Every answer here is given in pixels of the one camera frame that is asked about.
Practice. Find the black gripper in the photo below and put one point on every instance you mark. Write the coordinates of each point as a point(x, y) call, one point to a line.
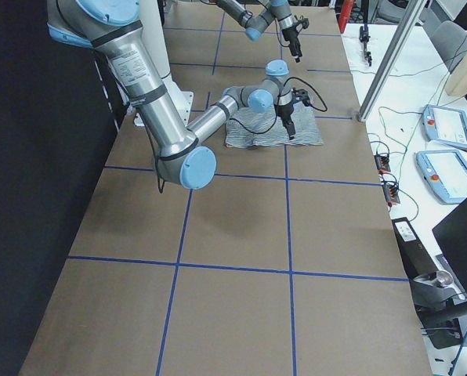
point(291, 37)
point(284, 113)

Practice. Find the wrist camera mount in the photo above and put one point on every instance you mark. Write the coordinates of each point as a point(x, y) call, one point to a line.
point(301, 23)
point(301, 96)

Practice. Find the orange connector hub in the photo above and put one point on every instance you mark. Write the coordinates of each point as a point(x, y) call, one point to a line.
point(391, 193)
point(382, 163)

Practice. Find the aluminium frame post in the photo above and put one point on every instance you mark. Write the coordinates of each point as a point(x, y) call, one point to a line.
point(402, 33)

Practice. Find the red cylinder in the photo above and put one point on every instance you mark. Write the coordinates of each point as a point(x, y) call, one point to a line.
point(344, 15)

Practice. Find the lower teach pendant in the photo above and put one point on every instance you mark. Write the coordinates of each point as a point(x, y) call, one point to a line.
point(445, 171)

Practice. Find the upper teach pendant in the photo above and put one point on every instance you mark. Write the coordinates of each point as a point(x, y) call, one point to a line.
point(445, 125)

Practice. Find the black power strip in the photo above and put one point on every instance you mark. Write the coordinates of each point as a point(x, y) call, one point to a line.
point(415, 258)

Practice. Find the grey office chair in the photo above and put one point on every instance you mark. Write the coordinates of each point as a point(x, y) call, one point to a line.
point(450, 41)

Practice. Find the striped polo shirt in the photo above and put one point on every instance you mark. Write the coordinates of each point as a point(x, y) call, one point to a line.
point(247, 128)

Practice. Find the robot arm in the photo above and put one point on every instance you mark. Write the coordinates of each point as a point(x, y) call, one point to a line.
point(272, 11)
point(129, 34)

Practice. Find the black stand with knob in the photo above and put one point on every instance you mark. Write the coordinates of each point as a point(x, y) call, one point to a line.
point(441, 310)

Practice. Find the teach pendant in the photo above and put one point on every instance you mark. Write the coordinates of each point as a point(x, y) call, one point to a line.
point(445, 125)
point(445, 171)

